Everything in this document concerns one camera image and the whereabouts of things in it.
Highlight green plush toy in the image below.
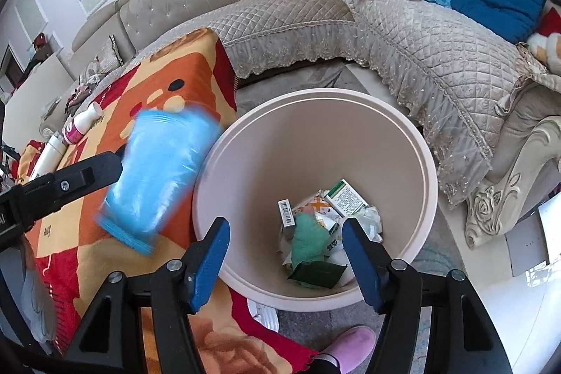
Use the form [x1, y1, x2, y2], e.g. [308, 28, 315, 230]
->
[291, 213, 330, 268]

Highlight white tissue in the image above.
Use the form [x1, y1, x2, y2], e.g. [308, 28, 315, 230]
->
[353, 206, 383, 243]

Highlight white pink yogurt bottle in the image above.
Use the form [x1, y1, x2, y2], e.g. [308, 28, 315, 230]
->
[63, 102, 103, 144]

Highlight pile of clothes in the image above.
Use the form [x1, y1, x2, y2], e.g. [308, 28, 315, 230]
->
[65, 75, 100, 117]

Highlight dark green wallet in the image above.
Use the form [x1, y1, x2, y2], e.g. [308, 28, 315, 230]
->
[288, 261, 347, 288]

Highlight white green milk carton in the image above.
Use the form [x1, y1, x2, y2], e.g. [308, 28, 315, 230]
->
[322, 178, 369, 217]

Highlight pink slipper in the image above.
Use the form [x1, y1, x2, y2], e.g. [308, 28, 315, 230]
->
[315, 326, 377, 373]

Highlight small beige cushion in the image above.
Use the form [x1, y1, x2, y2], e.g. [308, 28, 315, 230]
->
[80, 35, 124, 86]

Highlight grey tufted sofa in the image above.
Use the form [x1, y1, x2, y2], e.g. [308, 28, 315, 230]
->
[66, 0, 560, 248]

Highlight long white barcode box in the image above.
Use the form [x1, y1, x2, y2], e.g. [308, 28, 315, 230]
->
[278, 199, 296, 241]

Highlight santa plush toy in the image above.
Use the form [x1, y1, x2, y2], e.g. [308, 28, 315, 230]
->
[528, 6, 561, 75]

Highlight white thermos bottle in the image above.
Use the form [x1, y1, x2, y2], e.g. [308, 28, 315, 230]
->
[29, 132, 68, 180]

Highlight white gloved left hand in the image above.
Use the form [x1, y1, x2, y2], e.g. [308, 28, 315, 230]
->
[1, 238, 57, 346]

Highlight white cabinet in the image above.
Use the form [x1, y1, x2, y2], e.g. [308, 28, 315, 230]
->
[3, 54, 73, 153]

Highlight light blue plastic pack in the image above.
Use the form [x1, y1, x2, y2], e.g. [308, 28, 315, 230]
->
[97, 104, 222, 256]

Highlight orange red patterned blanket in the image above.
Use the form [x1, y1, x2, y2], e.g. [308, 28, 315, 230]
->
[28, 28, 312, 373]

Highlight orange white snack wrapper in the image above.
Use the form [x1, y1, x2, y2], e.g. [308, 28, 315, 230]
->
[292, 193, 340, 218]

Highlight beige round trash bin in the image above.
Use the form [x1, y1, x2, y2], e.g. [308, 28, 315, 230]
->
[192, 88, 438, 312]

